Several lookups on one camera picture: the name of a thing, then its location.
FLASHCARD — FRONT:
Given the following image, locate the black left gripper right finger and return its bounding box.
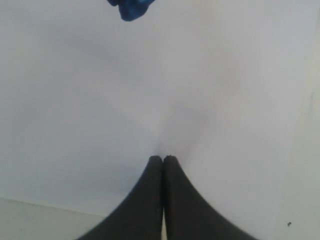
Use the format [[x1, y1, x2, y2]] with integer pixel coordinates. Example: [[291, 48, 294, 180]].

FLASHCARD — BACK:
[[163, 155, 254, 240]]

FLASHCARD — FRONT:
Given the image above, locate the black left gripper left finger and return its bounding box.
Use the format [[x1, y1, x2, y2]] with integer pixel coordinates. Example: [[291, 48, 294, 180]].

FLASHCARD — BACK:
[[79, 156, 163, 240]]

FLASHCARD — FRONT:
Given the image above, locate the white paper sheet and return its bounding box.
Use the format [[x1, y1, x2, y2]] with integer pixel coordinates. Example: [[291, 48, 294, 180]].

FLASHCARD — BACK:
[[0, 0, 320, 239]]

